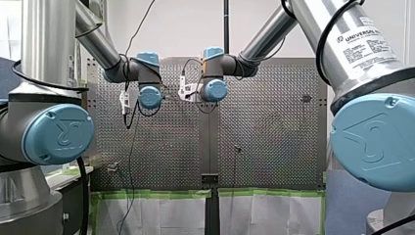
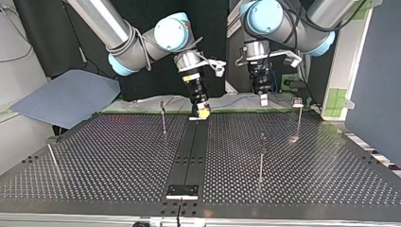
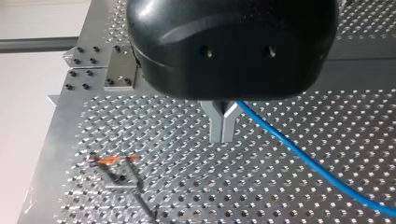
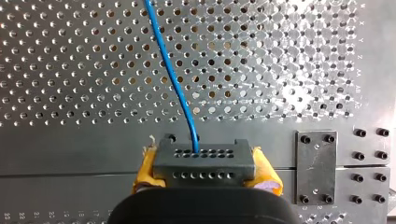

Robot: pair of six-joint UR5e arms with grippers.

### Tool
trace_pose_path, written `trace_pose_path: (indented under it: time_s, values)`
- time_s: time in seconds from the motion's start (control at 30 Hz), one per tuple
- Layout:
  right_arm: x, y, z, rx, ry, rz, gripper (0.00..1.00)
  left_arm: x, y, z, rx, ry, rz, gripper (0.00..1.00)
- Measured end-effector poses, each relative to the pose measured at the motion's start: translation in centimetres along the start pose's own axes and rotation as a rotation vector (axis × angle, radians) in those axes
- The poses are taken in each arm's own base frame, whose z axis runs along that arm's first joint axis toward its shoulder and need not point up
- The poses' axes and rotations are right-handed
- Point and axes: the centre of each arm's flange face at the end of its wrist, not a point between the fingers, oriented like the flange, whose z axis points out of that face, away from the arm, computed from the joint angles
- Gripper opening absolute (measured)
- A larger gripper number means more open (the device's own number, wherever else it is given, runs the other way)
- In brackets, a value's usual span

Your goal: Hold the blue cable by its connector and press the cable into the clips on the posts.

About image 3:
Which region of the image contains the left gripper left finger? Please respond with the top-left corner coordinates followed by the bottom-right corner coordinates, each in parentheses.
top-left (200, 100), bottom-right (224, 144)

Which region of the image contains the metal post with orange clip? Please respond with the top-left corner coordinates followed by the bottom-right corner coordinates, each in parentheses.
top-left (88, 152), bottom-right (159, 220)

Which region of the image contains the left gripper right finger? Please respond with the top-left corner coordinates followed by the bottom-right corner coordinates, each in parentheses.
top-left (221, 101), bottom-right (245, 144)

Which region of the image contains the blue cable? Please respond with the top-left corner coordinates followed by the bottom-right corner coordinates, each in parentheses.
top-left (236, 100), bottom-right (396, 218)

